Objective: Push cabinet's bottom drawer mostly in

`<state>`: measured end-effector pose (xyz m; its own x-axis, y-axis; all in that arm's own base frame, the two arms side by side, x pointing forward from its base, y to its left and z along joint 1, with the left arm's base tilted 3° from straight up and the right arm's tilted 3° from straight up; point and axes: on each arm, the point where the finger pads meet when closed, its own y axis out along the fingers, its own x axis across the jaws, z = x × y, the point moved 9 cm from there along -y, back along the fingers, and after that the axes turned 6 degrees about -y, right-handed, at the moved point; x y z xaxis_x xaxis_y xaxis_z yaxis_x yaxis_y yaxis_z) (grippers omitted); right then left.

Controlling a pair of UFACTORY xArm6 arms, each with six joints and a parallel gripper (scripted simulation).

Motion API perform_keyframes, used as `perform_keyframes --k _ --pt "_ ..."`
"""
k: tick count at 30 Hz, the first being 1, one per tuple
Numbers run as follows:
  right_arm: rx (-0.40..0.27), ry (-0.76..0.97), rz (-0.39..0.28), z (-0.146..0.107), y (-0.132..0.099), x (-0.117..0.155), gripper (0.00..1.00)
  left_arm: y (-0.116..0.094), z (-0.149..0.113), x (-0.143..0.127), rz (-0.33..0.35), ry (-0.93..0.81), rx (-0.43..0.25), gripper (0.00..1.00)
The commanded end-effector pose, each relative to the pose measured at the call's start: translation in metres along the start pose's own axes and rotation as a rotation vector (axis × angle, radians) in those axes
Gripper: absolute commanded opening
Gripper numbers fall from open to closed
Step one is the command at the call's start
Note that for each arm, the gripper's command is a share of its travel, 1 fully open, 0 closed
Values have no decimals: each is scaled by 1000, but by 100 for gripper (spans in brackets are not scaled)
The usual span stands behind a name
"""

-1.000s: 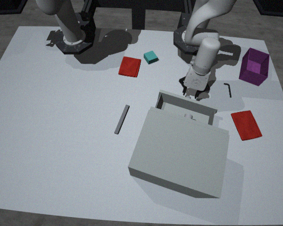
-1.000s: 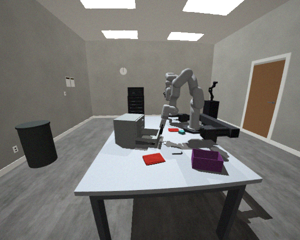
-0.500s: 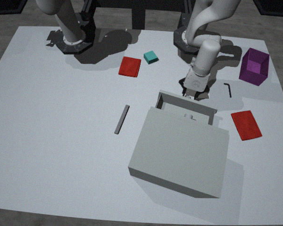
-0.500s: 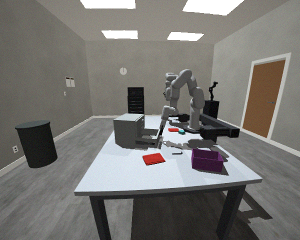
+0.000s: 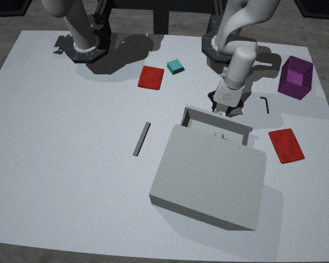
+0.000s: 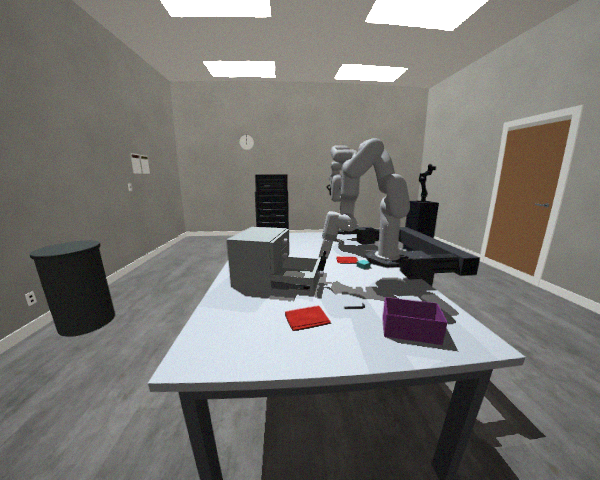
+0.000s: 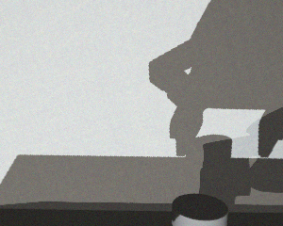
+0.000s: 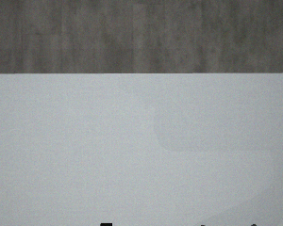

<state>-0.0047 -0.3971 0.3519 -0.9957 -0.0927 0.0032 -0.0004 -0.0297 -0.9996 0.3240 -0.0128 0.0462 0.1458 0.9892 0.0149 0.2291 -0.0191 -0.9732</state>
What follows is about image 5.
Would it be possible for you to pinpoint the grey flat bar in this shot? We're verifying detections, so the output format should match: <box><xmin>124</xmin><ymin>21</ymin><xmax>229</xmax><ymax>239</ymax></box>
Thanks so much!
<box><xmin>133</xmin><ymin>122</ymin><xmax>150</xmax><ymax>156</ymax></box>

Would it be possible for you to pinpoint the purple open-top box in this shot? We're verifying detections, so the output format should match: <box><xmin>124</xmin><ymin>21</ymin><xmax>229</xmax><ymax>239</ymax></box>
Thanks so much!
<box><xmin>277</xmin><ymin>55</ymin><xmax>313</xmax><ymax>100</ymax></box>

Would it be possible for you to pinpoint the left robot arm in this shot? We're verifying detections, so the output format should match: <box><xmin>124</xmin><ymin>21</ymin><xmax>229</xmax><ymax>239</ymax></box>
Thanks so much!
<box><xmin>211</xmin><ymin>0</ymin><xmax>281</xmax><ymax>88</ymax></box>

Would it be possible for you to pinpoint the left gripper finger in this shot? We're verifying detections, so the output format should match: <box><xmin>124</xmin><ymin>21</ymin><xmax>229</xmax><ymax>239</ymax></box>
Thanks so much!
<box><xmin>208</xmin><ymin>91</ymin><xmax>217</xmax><ymax>112</ymax></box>
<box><xmin>226</xmin><ymin>100</ymin><xmax>243</xmax><ymax>116</ymax></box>

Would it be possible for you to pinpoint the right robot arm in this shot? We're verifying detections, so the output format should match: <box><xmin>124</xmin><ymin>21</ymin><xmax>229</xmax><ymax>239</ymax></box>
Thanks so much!
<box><xmin>42</xmin><ymin>0</ymin><xmax>100</xmax><ymax>54</ymax></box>

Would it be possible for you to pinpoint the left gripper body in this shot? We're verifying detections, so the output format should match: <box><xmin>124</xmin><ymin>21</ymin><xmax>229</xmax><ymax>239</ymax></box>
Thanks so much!
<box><xmin>213</xmin><ymin>78</ymin><xmax>245</xmax><ymax>107</ymax></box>

